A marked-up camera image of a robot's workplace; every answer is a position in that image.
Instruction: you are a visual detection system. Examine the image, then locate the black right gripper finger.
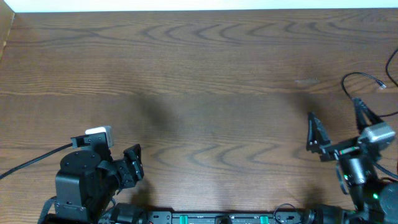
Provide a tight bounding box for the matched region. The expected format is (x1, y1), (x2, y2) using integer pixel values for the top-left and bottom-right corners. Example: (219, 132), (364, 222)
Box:
(353, 98), (384, 133)
(306, 112), (331, 152)

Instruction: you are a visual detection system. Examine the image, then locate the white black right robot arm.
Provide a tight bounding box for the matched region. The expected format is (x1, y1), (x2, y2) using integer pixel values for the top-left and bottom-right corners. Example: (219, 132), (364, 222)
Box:
(302, 98), (397, 223)

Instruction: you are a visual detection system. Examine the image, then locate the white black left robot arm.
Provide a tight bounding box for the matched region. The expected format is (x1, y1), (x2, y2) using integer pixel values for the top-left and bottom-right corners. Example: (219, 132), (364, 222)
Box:
(37, 144), (144, 223)

